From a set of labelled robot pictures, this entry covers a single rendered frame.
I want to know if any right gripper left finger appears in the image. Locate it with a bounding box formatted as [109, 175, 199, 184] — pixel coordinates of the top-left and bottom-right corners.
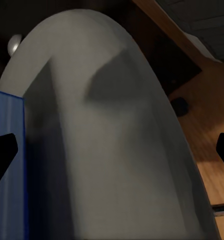
[0, 133, 18, 180]

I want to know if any swivel chair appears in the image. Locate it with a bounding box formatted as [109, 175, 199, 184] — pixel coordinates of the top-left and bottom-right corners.
[0, 8, 224, 240]

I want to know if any folder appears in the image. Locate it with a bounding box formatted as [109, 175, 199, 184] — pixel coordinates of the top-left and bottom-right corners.
[0, 91, 29, 240]

